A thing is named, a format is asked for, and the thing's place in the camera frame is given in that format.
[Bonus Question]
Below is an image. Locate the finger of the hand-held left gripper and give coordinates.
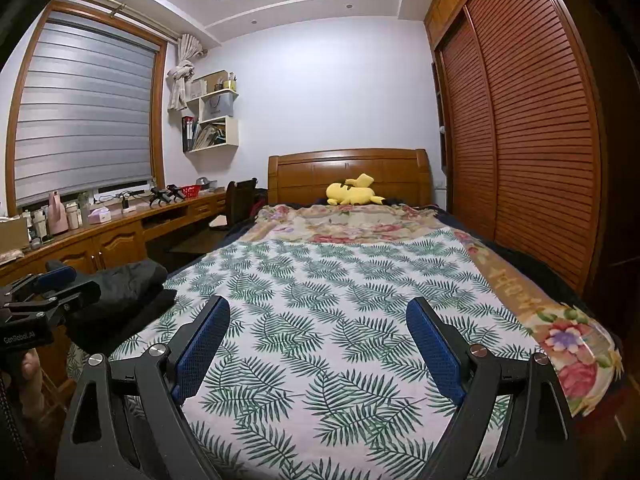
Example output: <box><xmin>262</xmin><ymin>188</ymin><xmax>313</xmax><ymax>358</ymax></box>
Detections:
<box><xmin>0</xmin><ymin>266</ymin><xmax>77</xmax><ymax>301</ymax></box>
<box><xmin>10</xmin><ymin>280</ymin><xmax>102</xmax><ymax>318</ymax></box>

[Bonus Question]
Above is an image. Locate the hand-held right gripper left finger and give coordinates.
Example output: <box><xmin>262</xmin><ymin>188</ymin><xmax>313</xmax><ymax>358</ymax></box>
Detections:
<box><xmin>54</xmin><ymin>295</ymin><xmax>232</xmax><ymax>480</ymax></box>

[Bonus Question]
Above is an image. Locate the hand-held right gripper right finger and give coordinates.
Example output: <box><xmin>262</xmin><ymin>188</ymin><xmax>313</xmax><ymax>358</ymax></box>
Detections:
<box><xmin>406</xmin><ymin>297</ymin><xmax>581</xmax><ymax>480</ymax></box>

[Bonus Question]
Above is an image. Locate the black jacket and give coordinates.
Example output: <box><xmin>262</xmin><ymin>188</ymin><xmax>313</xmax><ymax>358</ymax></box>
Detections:
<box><xmin>75</xmin><ymin>261</ymin><xmax>169</xmax><ymax>316</ymax></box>

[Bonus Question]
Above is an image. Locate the person's left hand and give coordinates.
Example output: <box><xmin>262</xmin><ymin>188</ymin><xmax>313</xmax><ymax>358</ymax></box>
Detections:
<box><xmin>20</xmin><ymin>349</ymin><xmax>46</xmax><ymax>417</ymax></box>

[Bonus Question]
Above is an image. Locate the black folded cloth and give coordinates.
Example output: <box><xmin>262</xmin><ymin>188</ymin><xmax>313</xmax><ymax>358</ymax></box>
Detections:
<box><xmin>65</xmin><ymin>288</ymin><xmax>178</xmax><ymax>358</ymax></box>

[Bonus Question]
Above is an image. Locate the pink bottle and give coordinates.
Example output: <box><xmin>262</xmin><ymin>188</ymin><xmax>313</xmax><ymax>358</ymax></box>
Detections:
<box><xmin>48</xmin><ymin>191</ymin><xmax>68</xmax><ymax>235</ymax></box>

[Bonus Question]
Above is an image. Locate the cardboard box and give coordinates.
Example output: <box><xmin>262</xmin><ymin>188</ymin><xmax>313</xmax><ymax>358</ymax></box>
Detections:
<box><xmin>0</xmin><ymin>217</ymin><xmax>31</xmax><ymax>256</ymax></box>

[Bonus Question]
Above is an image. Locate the wooden desk cabinet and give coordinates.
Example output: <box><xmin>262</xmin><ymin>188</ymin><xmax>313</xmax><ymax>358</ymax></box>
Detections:
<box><xmin>0</xmin><ymin>190</ymin><xmax>228</xmax><ymax>411</ymax></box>

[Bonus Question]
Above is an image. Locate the person's dark clothing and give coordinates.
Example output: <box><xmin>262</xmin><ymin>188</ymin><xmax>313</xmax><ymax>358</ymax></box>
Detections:
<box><xmin>0</xmin><ymin>372</ymin><xmax>28</xmax><ymax>480</ymax></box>

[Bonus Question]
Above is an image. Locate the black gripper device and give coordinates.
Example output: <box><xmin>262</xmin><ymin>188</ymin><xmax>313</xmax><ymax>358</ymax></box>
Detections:
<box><xmin>150</xmin><ymin>185</ymin><xmax>185</xmax><ymax>207</ymax></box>

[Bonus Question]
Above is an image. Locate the floral blanket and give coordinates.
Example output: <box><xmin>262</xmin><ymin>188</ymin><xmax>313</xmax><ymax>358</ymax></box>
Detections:
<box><xmin>250</xmin><ymin>203</ymin><xmax>623</xmax><ymax>418</ymax></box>

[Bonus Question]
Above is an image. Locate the dark wooden chair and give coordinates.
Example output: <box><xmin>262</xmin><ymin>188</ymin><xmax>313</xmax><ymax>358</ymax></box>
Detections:
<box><xmin>212</xmin><ymin>177</ymin><xmax>258</xmax><ymax>231</ymax></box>

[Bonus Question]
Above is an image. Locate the grey window blind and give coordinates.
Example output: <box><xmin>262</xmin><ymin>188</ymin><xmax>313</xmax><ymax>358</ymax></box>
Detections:
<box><xmin>14</xmin><ymin>17</ymin><xmax>160</xmax><ymax>206</ymax></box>

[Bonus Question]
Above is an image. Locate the yellow plush toy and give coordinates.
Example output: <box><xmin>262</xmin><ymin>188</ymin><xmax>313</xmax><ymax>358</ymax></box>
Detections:
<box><xmin>326</xmin><ymin>173</ymin><xmax>386</xmax><ymax>207</ymax></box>

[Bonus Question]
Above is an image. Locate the wooden headboard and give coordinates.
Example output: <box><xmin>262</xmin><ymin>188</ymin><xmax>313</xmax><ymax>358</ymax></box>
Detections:
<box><xmin>267</xmin><ymin>148</ymin><xmax>433</xmax><ymax>207</ymax></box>

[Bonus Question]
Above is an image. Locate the row of books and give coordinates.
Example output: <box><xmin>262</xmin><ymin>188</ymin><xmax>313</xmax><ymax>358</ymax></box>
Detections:
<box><xmin>192</xmin><ymin>120</ymin><xmax>228</xmax><ymax>150</ymax></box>

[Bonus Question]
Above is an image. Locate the wooden louvred wardrobe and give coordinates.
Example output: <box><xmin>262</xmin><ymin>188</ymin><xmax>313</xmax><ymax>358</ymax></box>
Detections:
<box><xmin>424</xmin><ymin>0</ymin><xmax>640</xmax><ymax>341</ymax></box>

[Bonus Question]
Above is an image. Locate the tied beige curtain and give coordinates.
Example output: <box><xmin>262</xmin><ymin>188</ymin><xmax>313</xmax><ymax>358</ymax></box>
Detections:
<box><xmin>166</xmin><ymin>33</ymin><xmax>206</xmax><ymax>111</ymax></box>

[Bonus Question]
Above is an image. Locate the grey paper bag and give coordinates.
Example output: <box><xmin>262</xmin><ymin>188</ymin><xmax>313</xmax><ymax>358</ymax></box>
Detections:
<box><xmin>200</xmin><ymin>91</ymin><xmax>235</xmax><ymax>122</ymax></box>

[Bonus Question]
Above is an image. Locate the wooden window frame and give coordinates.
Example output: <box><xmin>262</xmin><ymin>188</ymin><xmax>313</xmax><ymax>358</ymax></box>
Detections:
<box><xmin>5</xmin><ymin>0</ymin><xmax>168</xmax><ymax>213</ymax></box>

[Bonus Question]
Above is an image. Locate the white wall shelf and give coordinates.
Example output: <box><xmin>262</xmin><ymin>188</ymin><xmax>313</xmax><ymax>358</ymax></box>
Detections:
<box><xmin>181</xmin><ymin>70</ymin><xmax>240</xmax><ymax>155</ymax></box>

